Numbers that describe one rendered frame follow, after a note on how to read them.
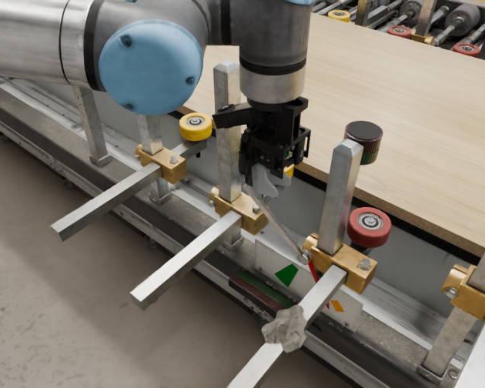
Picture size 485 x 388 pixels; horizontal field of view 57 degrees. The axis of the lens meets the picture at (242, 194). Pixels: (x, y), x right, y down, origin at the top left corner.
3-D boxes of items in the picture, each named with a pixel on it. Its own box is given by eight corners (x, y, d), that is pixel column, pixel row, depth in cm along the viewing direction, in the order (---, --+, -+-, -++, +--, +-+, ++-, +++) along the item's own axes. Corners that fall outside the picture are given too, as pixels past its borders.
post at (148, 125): (162, 211, 119) (132, 36, 87) (152, 205, 121) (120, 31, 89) (171, 205, 121) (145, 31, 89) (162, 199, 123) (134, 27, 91)
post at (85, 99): (99, 167, 129) (56, 10, 99) (89, 160, 132) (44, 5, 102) (112, 160, 132) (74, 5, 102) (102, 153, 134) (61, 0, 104)
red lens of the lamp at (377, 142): (369, 157, 70) (372, 145, 68) (336, 143, 72) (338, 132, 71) (386, 140, 73) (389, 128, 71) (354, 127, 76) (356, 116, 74)
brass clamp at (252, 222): (252, 238, 94) (253, 221, 91) (206, 209, 101) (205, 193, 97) (270, 222, 98) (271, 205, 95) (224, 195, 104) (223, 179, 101)
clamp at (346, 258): (360, 295, 82) (365, 279, 79) (299, 259, 88) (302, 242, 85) (374, 276, 85) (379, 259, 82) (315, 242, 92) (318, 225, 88)
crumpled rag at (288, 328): (290, 361, 68) (291, 353, 67) (255, 335, 71) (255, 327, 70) (321, 322, 73) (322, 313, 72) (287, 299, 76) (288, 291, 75)
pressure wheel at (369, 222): (368, 280, 87) (380, 241, 80) (332, 260, 91) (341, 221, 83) (386, 256, 92) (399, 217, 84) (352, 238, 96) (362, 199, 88)
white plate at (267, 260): (353, 333, 89) (362, 305, 83) (252, 268, 102) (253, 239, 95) (355, 332, 90) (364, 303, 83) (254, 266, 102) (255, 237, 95)
